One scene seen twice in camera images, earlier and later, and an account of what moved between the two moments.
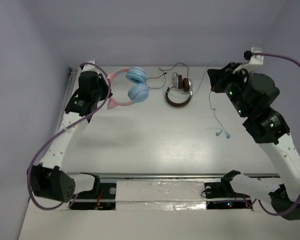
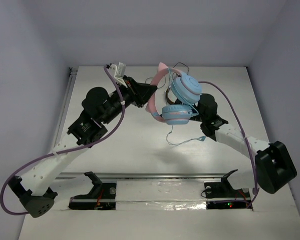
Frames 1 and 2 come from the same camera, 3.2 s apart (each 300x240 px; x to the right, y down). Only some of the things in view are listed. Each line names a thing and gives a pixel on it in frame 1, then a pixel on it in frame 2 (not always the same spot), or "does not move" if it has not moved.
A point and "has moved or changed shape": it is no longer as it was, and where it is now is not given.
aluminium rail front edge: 170,176 does not move
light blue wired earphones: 219,128 → 202,138
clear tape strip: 160,195 does not move
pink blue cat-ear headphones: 138,92 has moved or changed shape
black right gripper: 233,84 → 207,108
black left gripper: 102,91 → 135,91
